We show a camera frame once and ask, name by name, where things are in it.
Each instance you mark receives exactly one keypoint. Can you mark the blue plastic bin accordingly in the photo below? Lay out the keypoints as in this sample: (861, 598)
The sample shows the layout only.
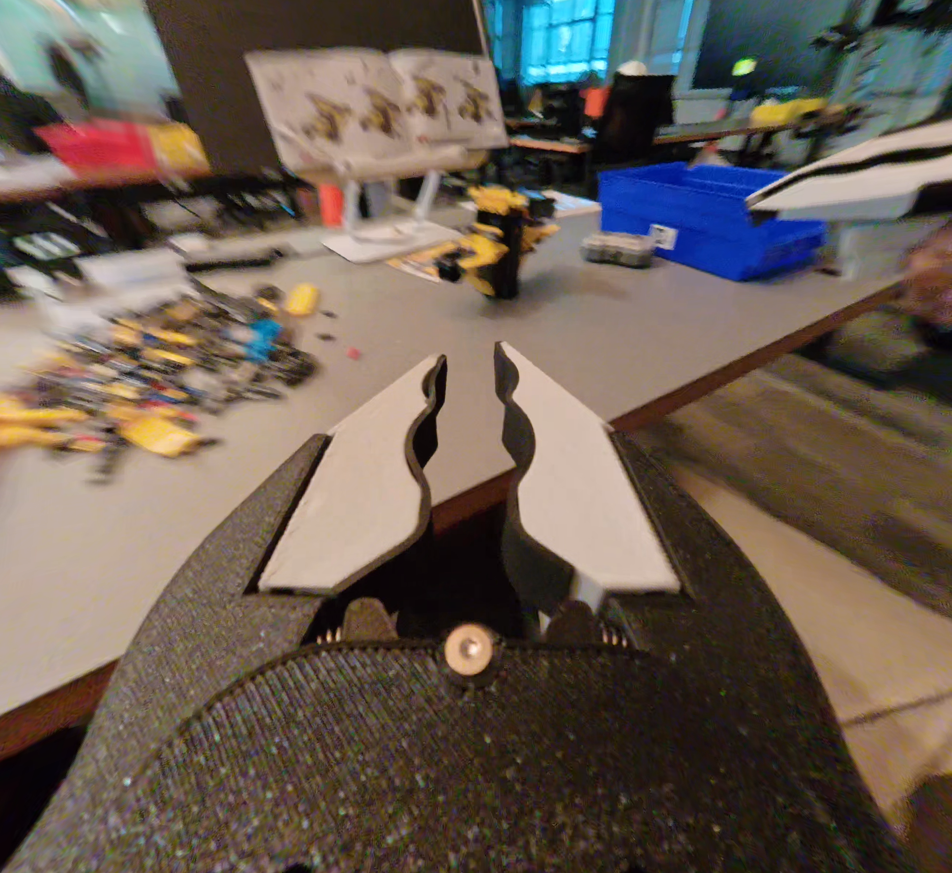
(706, 226)

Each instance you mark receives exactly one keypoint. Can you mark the open instruction booklet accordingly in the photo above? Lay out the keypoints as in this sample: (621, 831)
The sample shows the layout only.
(372, 99)

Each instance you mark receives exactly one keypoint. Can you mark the red and yellow box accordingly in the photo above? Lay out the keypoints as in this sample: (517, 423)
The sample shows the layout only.
(119, 144)

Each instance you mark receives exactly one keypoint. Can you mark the wooden background table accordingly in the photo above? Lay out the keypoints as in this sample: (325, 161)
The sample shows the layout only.
(550, 143)

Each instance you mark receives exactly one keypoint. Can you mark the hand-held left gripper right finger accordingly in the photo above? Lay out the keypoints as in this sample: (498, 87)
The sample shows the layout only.
(587, 508)

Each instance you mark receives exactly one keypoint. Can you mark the yellow toy brick vehicle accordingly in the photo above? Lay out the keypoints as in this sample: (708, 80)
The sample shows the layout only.
(494, 248)

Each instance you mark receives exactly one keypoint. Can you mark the white hard hat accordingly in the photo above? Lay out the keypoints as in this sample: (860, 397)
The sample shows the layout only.
(632, 68)

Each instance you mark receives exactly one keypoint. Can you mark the yellow sticker sheet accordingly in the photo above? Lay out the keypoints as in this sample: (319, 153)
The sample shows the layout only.
(420, 265)

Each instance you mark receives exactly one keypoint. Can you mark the small red object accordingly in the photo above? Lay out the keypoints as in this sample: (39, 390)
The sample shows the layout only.
(331, 204)

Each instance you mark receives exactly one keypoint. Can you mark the printed paper sheet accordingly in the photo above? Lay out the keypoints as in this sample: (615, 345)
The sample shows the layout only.
(576, 204)

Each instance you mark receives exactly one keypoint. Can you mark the pile of toy brick pieces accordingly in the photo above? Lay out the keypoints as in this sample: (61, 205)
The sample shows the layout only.
(149, 367)

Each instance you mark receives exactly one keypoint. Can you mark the grey brick motor block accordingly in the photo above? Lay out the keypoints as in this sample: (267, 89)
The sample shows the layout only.
(617, 250)

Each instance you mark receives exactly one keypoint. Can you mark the yellow plastic bin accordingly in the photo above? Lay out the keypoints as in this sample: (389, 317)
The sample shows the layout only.
(785, 112)

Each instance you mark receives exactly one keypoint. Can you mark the orange safety vest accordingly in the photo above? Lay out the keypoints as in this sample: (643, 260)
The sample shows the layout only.
(596, 102)

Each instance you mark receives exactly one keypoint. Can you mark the person's right hand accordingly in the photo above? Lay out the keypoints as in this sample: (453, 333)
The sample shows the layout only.
(931, 278)

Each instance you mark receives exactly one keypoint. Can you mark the white book stand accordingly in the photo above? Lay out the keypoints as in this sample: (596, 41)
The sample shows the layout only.
(379, 248)

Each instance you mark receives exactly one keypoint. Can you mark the hanging white paper sheet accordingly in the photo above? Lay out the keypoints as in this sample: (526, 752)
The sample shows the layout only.
(710, 155)

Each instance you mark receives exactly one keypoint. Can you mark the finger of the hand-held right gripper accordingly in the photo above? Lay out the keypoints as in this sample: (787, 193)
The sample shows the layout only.
(840, 196)
(922, 138)

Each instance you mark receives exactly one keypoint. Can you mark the small yellow brick panel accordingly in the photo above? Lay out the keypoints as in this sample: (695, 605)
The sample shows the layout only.
(303, 299)

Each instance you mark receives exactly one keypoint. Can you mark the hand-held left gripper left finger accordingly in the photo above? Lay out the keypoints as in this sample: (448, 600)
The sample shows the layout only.
(357, 508)

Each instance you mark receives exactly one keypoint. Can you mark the dark wall screen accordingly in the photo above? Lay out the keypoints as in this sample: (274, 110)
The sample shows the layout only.
(773, 33)

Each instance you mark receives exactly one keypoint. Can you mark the black office chair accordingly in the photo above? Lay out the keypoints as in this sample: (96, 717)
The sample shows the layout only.
(632, 122)

